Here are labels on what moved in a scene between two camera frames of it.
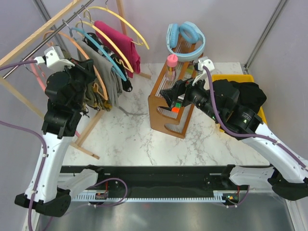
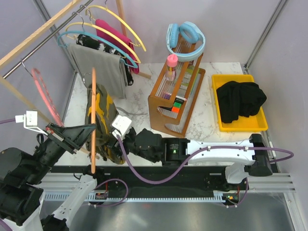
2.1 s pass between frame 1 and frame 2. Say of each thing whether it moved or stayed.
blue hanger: moved
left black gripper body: moved
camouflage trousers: moved
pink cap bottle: stayed
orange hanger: moved
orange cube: stayed
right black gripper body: moved
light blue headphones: stayed
